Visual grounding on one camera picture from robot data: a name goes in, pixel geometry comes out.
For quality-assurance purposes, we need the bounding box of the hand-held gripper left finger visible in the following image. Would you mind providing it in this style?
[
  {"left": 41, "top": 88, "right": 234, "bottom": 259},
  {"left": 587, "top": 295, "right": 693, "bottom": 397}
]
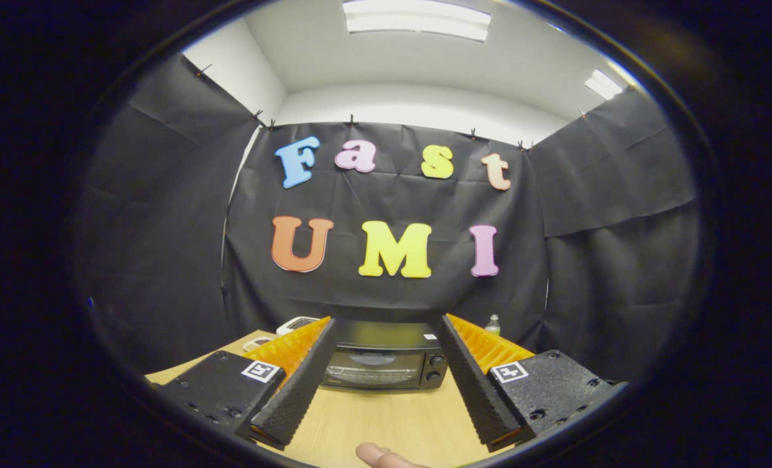
[{"left": 155, "top": 317, "right": 338, "bottom": 450}]

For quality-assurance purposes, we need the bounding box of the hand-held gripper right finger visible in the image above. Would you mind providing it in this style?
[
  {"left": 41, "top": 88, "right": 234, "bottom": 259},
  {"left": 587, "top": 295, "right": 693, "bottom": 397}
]
[{"left": 433, "top": 313, "right": 627, "bottom": 452}]

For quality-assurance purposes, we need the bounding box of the black toaster oven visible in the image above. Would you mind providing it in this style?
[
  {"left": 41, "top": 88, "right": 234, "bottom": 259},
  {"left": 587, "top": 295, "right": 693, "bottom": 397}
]
[{"left": 320, "top": 318, "right": 450, "bottom": 391}]

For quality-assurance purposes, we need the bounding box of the white pop-up toaster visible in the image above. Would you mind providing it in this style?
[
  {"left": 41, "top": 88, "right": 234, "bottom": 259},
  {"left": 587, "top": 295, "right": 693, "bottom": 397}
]
[{"left": 276, "top": 316, "right": 322, "bottom": 336}]

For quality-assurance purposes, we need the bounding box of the small ceiling light panel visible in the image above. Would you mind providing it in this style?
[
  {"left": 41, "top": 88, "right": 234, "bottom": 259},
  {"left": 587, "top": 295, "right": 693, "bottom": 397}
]
[{"left": 584, "top": 68, "right": 624, "bottom": 101}]

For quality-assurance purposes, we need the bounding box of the large ceiling light panel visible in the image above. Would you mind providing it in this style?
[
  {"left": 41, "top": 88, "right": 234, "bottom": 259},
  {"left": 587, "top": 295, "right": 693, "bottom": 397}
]
[{"left": 342, "top": 0, "right": 493, "bottom": 43}]

